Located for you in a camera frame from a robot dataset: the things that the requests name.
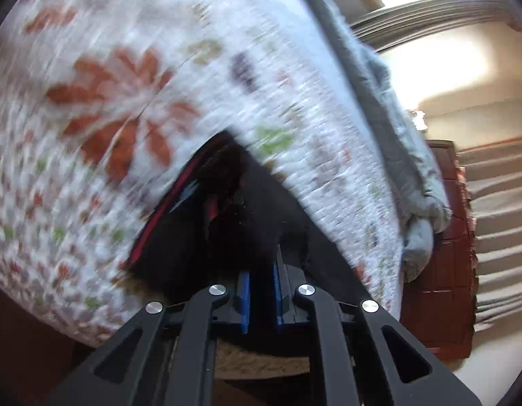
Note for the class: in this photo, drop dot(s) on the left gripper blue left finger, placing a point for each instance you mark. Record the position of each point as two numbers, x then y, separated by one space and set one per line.
243 300

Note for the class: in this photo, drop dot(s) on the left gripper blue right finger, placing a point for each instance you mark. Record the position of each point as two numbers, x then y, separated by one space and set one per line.
277 296

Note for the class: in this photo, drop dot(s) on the black pants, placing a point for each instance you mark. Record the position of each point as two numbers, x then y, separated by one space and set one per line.
226 213

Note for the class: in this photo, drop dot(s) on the red wooden headboard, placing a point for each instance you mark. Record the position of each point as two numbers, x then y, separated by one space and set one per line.
439 307

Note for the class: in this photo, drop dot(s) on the grey blue duvet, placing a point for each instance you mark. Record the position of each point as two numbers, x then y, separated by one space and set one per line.
410 165

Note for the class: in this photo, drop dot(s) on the floral quilted bedspread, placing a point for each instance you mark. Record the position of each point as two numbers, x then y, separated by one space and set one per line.
102 103

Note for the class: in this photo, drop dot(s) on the beige pleated curtain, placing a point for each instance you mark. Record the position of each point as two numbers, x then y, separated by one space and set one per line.
494 186

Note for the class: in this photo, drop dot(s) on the grey window curtain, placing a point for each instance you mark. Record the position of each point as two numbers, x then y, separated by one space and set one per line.
389 27

